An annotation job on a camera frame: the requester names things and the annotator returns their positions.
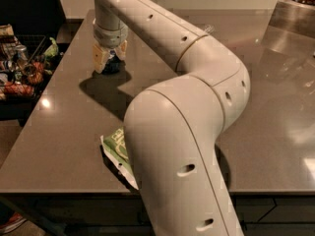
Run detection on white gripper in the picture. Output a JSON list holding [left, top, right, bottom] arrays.
[[93, 20, 128, 74]]

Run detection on blue rxbar blueberry bar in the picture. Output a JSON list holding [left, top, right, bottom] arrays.
[[102, 57, 121, 74]]

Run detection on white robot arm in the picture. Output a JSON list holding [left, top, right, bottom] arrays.
[[94, 0, 250, 236]]

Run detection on green Kettle chips bag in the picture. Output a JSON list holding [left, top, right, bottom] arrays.
[[100, 128, 139, 190]]

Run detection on clear plastic water bottle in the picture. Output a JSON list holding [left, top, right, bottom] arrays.
[[203, 25, 215, 34]]

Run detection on dark drawer cabinet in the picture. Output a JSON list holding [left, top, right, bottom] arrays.
[[1, 194, 315, 236]]

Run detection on steel counter box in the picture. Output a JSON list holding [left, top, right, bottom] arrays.
[[269, 0, 315, 38]]

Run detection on red shoe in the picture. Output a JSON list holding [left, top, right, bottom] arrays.
[[0, 212, 27, 235]]

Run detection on black wire snack basket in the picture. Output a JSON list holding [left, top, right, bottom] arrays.
[[0, 25, 63, 120]]

